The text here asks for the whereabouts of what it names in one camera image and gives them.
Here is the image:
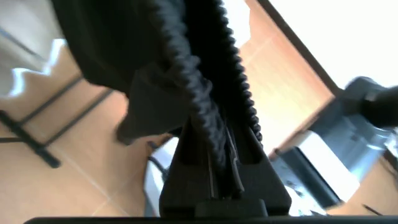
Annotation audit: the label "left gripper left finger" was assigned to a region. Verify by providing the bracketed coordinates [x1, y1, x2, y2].
[159, 119, 216, 217]

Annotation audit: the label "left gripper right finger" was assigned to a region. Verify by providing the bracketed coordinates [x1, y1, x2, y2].
[230, 124, 292, 217]

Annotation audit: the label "black shorts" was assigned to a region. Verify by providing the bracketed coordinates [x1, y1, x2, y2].
[50, 0, 264, 200]

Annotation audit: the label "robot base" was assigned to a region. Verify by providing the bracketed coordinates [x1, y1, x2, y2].
[143, 76, 398, 218]

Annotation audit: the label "black clothes rack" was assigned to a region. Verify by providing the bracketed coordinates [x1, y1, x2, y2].
[0, 75, 114, 169]

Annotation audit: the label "beige curtain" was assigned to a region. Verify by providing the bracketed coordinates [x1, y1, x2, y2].
[0, 0, 68, 98]

